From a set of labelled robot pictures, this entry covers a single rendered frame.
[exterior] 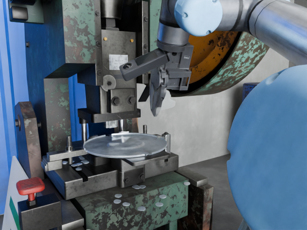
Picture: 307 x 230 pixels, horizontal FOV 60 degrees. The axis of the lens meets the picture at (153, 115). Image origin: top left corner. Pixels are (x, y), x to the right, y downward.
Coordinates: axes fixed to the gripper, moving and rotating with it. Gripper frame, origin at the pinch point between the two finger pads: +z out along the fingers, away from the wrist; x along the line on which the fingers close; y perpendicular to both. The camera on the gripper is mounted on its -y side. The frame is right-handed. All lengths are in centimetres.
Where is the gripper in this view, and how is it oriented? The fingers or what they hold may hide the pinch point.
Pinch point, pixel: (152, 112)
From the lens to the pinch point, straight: 73.4
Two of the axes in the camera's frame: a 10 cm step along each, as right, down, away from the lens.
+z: -1.3, 8.3, 5.5
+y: 9.5, -0.6, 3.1
